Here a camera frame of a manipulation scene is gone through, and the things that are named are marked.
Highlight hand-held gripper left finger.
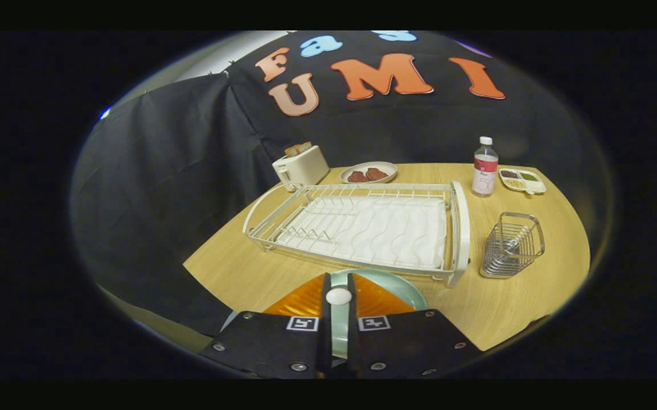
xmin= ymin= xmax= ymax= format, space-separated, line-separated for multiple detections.
xmin=200 ymin=272 xmax=332 ymax=379

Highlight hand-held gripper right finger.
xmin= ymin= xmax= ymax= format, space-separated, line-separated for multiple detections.
xmin=347 ymin=272 xmax=483 ymax=379

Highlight mint green plate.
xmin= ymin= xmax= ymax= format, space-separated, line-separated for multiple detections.
xmin=220 ymin=269 xmax=429 ymax=359

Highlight white wire dish rack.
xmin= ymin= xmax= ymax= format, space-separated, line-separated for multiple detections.
xmin=242 ymin=181 xmax=471 ymax=288

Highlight metal wire basket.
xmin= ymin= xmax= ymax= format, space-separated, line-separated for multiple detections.
xmin=479 ymin=212 xmax=545 ymax=279

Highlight small beige plate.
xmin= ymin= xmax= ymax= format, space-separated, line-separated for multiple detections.
xmin=340 ymin=161 xmax=399 ymax=185

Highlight white divided condiment dish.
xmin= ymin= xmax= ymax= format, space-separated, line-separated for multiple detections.
xmin=499 ymin=169 xmax=547 ymax=195

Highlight cream toaster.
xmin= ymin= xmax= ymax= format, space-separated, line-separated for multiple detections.
xmin=272 ymin=145 xmax=330 ymax=191

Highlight clear plastic water bottle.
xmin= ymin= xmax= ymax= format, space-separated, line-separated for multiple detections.
xmin=471 ymin=136 xmax=499 ymax=198

